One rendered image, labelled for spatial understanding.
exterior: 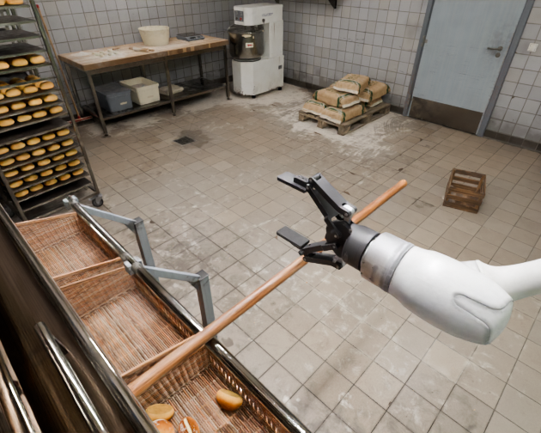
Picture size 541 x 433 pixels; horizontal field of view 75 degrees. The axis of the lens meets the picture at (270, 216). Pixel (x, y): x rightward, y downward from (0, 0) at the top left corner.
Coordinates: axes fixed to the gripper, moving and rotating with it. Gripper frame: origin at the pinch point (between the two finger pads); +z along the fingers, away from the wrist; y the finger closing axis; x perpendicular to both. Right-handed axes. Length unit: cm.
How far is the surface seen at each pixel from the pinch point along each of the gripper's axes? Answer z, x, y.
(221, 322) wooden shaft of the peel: 5.3, -15.6, 28.3
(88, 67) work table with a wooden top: 418, 116, 62
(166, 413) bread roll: 26, -29, 85
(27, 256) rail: 30, -42, 6
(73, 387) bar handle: -5.5, -45.6, 2.8
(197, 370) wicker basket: 32, -12, 87
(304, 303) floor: 54, 84, 149
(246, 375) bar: -7.4, -19.2, 31.4
